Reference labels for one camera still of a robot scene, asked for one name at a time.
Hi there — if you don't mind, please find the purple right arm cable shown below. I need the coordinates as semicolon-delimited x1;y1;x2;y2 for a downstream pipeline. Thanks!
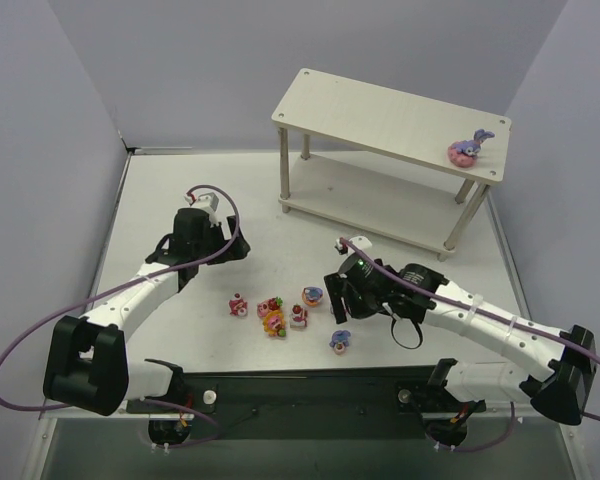
340;238;600;427

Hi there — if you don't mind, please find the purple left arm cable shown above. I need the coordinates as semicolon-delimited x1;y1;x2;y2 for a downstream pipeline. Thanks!
0;184;241;413

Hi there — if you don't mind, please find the light wooden two-tier shelf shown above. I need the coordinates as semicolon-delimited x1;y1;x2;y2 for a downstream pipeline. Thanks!
271;68;512;260

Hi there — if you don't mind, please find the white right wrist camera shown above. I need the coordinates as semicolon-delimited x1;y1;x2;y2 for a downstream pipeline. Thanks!
334;235;372;255

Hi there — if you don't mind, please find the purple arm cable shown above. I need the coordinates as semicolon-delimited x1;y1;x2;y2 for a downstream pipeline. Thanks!
340;238;600;427
0;184;241;413

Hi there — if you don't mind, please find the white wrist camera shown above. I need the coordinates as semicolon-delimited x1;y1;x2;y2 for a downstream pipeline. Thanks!
334;235;372;255
185;192;219;225

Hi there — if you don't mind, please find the pink strawberry cake toy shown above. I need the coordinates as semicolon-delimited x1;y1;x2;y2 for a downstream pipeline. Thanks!
257;297;283;319

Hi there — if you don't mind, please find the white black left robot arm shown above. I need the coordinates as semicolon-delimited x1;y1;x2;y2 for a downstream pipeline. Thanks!
43;207;250;416

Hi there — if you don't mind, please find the purple bunny holding cupcake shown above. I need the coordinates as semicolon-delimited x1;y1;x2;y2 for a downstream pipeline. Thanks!
329;330;351;355

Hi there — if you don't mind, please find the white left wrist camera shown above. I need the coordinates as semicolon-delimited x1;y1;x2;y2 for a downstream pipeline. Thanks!
185;192;219;225

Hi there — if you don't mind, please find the purple bunny on pink donut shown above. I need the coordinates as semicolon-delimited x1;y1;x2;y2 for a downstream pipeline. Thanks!
447;129;495;169

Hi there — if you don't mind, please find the pink bear yellow flower toy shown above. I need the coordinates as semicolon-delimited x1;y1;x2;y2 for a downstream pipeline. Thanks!
263;310;287;338

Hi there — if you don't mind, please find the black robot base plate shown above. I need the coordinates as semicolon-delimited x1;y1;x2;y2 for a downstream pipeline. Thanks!
124;364;489;441

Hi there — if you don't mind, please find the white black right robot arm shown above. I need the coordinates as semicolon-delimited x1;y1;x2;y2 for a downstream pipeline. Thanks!
324;254;596;425

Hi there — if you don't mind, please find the white strawberry cake slice toy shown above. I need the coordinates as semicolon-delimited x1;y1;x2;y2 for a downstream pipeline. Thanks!
289;304;308;329

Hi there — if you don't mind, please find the black wrist strap loop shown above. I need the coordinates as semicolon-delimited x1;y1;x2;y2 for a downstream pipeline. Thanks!
389;314;423;351

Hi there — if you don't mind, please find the pink bear strawberry toy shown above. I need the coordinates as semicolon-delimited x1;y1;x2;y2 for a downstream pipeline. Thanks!
228;293;248;318

